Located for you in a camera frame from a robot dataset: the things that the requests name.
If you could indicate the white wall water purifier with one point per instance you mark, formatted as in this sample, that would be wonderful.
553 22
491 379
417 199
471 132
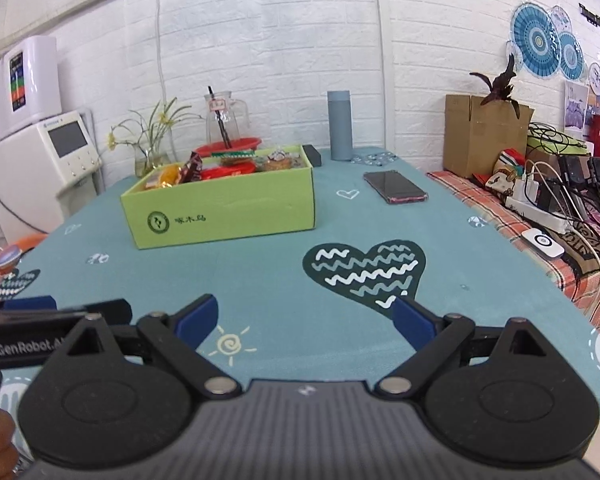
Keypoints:
30 90

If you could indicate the orange stool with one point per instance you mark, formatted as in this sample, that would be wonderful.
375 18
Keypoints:
30 245

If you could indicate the small blue paper fan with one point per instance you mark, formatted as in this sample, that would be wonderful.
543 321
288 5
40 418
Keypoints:
571 57

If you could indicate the lime green box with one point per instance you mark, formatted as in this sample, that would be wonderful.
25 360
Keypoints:
555 141

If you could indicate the white water dispenser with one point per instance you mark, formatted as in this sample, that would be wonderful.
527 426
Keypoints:
30 175

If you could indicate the glass pitcher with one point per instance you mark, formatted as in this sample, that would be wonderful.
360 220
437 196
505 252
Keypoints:
227 120

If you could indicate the grey thermos bottle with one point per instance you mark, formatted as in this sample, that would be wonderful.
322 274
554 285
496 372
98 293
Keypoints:
340 127

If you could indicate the red tray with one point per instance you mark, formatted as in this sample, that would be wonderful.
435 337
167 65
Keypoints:
230 144

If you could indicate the white power strip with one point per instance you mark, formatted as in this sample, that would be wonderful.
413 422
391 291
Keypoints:
535 212

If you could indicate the large blue paper fan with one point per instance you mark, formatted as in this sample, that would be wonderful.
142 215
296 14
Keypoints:
534 40

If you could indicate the brown cardboard box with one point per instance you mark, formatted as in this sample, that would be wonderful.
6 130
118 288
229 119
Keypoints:
480 140

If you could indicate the black wall sign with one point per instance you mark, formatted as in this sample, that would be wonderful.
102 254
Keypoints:
591 16

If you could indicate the wall picture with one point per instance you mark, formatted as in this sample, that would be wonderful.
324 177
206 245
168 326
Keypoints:
576 105

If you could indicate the purple leafy plant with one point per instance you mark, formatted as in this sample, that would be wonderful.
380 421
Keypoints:
500 87

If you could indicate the checked tablecloth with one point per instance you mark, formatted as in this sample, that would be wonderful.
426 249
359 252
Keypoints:
595 280

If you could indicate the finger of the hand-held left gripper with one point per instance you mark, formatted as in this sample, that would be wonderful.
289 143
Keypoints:
30 303
115 312

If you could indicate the small black box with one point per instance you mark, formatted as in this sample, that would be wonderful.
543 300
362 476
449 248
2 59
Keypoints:
312 156

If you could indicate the patterned stuffed toy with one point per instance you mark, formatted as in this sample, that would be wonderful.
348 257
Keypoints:
505 170

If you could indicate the flowering plant in glass vase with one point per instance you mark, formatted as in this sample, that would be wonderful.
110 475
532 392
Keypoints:
150 135

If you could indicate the blue and white lid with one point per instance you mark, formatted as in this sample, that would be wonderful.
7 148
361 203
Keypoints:
7 256

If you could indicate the green cardboard box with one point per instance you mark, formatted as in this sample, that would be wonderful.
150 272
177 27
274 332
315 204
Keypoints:
220 210

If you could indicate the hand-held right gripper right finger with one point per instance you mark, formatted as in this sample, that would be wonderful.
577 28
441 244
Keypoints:
412 319

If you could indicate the smartphone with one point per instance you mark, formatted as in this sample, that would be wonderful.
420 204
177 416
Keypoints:
395 187

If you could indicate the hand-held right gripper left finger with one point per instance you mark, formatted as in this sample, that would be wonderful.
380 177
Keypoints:
197 317

